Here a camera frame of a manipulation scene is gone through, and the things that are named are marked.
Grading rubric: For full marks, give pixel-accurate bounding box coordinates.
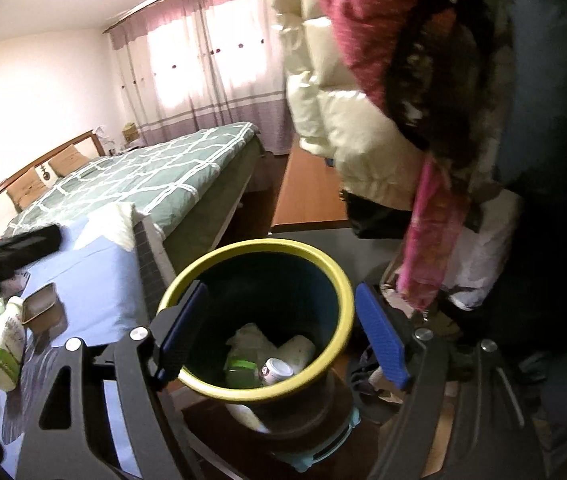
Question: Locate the blue star tablecloth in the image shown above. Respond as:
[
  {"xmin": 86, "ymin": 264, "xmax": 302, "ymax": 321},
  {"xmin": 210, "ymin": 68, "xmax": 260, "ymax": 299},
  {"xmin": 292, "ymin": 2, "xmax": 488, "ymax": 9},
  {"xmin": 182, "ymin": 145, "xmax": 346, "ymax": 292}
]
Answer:
[{"xmin": 0, "ymin": 202, "xmax": 164, "ymax": 480}]

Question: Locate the pink scarf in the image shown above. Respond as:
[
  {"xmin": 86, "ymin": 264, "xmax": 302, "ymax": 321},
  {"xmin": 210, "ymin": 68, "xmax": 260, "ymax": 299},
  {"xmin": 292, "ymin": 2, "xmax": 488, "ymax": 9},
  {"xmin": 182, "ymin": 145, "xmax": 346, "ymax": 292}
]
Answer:
[{"xmin": 396, "ymin": 155, "xmax": 469, "ymax": 311}]

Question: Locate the wooden cabinet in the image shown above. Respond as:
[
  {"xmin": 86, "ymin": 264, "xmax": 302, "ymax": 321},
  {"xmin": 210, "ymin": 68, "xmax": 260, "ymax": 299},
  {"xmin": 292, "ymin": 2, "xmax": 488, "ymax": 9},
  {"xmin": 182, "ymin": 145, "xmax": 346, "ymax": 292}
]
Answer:
[{"xmin": 270, "ymin": 147, "xmax": 351, "ymax": 233}]

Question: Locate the turquoise stool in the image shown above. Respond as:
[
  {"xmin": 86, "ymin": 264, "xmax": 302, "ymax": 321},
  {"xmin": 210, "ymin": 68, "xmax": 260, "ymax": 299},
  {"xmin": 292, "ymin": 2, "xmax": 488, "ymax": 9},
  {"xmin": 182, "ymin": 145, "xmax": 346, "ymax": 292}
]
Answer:
[{"xmin": 274, "ymin": 402, "xmax": 364, "ymax": 473}]

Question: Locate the cream paper cup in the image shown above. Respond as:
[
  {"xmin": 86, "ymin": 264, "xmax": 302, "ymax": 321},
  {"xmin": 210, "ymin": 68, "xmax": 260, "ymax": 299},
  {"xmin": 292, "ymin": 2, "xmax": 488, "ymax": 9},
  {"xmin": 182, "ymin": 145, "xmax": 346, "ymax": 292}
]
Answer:
[{"xmin": 276, "ymin": 335, "xmax": 317, "ymax": 373}]

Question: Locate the green checked quilt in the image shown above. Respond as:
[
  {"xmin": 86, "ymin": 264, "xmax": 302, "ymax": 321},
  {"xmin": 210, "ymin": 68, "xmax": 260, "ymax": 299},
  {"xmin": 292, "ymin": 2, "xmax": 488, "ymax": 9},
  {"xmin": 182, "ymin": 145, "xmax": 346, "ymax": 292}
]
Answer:
[{"xmin": 6, "ymin": 122, "xmax": 259, "ymax": 238}]

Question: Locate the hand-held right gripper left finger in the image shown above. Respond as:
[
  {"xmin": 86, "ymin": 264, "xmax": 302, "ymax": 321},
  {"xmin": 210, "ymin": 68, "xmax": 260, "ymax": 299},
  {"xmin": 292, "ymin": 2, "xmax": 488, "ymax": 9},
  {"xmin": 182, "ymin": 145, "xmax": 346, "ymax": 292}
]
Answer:
[{"xmin": 1, "ymin": 280, "xmax": 209, "ymax": 480}]

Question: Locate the yellow-rimmed dark trash bin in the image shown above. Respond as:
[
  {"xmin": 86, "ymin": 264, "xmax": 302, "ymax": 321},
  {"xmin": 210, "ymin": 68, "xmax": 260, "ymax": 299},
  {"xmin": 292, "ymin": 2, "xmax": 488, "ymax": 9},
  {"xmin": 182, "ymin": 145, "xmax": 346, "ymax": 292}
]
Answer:
[{"xmin": 158, "ymin": 239, "xmax": 361, "ymax": 443}]

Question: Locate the plastic bottle with green label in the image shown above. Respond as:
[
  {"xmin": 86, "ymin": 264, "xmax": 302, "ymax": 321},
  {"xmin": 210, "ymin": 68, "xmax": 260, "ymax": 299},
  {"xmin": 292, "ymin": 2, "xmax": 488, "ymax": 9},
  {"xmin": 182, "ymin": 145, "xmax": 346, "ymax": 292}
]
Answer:
[{"xmin": 0, "ymin": 296, "xmax": 27, "ymax": 392}]

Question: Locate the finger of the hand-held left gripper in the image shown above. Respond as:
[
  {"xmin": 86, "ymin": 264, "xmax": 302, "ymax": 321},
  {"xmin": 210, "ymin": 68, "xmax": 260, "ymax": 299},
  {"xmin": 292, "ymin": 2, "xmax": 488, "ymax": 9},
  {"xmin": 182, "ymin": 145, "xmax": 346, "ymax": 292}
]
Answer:
[{"xmin": 0, "ymin": 224, "xmax": 62, "ymax": 306}]

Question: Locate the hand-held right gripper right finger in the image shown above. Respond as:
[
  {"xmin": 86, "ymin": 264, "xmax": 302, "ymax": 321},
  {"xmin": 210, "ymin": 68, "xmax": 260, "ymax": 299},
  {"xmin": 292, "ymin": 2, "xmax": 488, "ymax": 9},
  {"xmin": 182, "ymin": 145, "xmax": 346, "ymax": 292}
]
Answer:
[{"xmin": 356, "ymin": 282, "xmax": 544, "ymax": 480}]

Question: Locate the black plastic tray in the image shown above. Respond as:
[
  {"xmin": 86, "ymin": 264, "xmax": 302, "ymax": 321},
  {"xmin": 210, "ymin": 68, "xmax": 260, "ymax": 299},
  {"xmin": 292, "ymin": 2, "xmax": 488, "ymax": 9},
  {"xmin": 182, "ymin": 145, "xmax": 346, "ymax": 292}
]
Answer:
[{"xmin": 21, "ymin": 282, "xmax": 67, "ymax": 333}]

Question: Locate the cream down jacket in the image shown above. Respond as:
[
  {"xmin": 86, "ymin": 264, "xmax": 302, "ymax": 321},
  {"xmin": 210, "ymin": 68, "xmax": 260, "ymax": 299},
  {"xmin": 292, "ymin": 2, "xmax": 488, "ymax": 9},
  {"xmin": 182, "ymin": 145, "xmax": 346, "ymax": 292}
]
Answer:
[{"xmin": 266, "ymin": 0, "xmax": 434, "ymax": 211}]

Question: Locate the pink and white curtain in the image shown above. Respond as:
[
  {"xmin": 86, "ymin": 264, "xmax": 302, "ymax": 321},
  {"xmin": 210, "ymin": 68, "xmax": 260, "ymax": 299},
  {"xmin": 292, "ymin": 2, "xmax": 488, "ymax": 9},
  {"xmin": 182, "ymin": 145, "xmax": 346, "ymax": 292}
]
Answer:
[{"xmin": 106, "ymin": 0, "xmax": 294, "ymax": 156}]

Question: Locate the leopard print garment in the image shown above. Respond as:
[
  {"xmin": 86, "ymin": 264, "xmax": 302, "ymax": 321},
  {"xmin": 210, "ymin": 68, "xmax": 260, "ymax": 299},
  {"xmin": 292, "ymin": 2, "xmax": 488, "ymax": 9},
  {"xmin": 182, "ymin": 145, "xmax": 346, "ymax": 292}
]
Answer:
[{"xmin": 383, "ymin": 0, "xmax": 514, "ymax": 231}]

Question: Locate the brown bear pillow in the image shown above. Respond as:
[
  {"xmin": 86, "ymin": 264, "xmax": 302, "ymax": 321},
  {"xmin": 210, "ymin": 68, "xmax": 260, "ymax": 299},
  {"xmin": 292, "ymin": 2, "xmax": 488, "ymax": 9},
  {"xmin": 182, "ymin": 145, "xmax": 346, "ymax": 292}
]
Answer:
[
  {"xmin": 48, "ymin": 145, "xmax": 89, "ymax": 176},
  {"xmin": 6, "ymin": 167, "xmax": 44, "ymax": 211}
]

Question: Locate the dark coat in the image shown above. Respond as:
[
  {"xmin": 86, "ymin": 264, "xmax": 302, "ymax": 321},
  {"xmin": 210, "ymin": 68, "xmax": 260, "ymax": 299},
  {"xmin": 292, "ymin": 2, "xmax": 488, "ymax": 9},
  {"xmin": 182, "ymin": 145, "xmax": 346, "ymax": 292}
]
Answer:
[{"xmin": 488, "ymin": 0, "xmax": 567, "ymax": 411}]

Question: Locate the white plastic bag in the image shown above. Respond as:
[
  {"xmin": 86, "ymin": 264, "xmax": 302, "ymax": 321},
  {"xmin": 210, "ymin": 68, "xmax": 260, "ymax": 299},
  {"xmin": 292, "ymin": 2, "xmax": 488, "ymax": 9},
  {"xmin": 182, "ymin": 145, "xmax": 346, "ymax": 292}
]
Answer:
[{"xmin": 438, "ymin": 210, "xmax": 520, "ymax": 311}]

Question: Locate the wooden bed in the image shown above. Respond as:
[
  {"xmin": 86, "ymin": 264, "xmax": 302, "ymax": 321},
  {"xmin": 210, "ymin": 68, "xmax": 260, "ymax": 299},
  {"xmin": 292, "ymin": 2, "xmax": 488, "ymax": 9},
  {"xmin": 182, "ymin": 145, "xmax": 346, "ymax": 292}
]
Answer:
[{"xmin": 0, "ymin": 122, "xmax": 264, "ymax": 266}]

